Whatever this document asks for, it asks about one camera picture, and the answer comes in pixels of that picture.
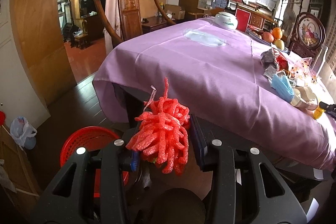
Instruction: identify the red foam fruit net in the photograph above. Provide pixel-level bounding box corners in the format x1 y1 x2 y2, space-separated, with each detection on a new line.
126 78 190 176

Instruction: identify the pink floral plastic wrapper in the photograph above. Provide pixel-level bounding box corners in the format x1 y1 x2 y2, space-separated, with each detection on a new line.
289 57 317 86

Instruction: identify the red plastic trash basket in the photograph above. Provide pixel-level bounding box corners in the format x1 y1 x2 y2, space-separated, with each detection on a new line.
60 126 129 198

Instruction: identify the yellow foam fruit net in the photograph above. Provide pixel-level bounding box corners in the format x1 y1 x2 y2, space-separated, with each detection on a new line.
313 106 325 120

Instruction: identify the clear glass bottle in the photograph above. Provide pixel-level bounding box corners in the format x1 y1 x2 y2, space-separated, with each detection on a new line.
312 44 328 75

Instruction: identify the blue face mask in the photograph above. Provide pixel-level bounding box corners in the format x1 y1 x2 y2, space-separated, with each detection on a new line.
270 74 294 103

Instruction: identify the purple tablecloth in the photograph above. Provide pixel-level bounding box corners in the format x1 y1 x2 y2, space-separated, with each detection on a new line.
93 18 335 170

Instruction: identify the red snack wrapper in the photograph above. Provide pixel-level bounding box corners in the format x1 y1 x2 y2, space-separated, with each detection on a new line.
261 48 289 81

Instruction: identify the round embroidered screen ornament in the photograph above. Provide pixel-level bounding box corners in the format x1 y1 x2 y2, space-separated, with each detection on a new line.
288 12 326 59

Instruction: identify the yellow apple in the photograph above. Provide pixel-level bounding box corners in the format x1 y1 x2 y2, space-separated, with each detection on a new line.
273 39 285 51

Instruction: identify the orange fruit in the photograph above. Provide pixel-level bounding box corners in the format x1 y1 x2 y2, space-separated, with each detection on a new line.
271 27 283 40

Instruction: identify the red apple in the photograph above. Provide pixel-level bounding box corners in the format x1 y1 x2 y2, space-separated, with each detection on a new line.
262 31 274 43

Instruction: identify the blue fruit plate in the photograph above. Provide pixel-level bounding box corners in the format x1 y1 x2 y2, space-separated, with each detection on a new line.
246 29 289 54

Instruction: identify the white ceramic lidded jar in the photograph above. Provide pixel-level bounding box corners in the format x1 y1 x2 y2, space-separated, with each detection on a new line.
215 12 238 30

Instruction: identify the red gift box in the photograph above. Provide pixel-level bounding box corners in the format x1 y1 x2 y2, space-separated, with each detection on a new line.
235 8 251 32

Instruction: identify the wooden armchair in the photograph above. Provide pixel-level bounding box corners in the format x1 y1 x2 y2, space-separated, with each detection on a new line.
94 0 176 47

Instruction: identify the white plastic bag on floor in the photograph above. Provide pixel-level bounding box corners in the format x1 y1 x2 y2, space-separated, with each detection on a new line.
10 117 37 149

